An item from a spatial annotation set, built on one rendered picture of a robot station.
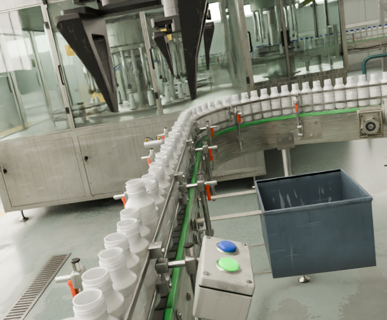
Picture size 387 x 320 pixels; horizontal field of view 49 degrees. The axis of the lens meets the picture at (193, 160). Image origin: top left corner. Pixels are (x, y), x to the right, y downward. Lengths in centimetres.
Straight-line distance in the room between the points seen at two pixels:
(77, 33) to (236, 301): 45
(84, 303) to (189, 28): 38
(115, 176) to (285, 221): 334
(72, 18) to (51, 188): 445
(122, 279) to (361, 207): 85
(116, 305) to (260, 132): 201
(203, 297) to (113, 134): 381
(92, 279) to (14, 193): 434
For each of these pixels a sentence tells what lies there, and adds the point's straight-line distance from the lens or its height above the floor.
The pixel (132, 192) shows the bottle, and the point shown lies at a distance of 85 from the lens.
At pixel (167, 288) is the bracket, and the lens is 79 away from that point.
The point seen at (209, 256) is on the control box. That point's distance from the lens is 68.
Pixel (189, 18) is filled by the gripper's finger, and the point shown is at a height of 145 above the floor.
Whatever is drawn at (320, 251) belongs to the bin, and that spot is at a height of 80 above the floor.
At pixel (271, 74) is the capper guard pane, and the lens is 616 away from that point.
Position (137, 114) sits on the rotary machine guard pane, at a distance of 433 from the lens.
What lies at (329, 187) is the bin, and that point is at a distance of 162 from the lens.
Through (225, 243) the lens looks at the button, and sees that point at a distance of 71.
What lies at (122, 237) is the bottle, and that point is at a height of 116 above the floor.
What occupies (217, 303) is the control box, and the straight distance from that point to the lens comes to 65.
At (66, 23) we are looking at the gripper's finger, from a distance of 32.
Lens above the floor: 142
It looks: 14 degrees down
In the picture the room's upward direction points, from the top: 10 degrees counter-clockwise
